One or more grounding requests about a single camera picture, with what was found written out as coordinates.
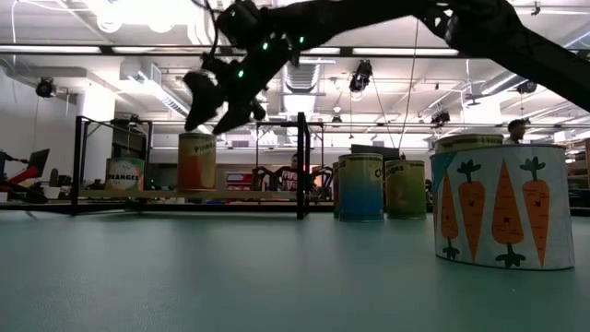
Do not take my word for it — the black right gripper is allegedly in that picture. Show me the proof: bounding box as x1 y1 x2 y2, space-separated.
183 0 305 136

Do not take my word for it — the short mandarin oranges can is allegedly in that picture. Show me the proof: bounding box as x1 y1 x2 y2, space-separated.
105 157 146 192

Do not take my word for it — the tall green oranges can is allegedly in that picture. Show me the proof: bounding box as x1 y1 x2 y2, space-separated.
384 159 428 220

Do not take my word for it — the tall green blue cherries can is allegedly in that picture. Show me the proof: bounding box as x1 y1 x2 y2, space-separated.
337 152 385 223

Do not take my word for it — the short white carrots can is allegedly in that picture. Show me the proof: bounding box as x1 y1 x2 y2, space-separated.
430 145 576 272

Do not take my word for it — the black overhead light bar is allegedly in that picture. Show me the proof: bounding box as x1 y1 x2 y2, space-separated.
0 43 462 59

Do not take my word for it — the teal table mat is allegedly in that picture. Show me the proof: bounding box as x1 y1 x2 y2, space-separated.
0 211 590 332

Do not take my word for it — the black tilted monitor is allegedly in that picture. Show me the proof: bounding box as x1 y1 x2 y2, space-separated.
22 148 51 181

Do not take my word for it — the person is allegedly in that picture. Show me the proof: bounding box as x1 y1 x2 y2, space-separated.
278 153 300 191
506 118 528 146

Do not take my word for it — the silver ventilation duct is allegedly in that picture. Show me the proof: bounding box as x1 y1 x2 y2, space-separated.
280 62 324 96

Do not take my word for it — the black flat monitor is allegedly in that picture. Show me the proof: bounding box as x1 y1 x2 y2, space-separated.
350 144 401 162

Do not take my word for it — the tall pale yellow can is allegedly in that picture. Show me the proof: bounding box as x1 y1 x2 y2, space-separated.
434 134 505 155

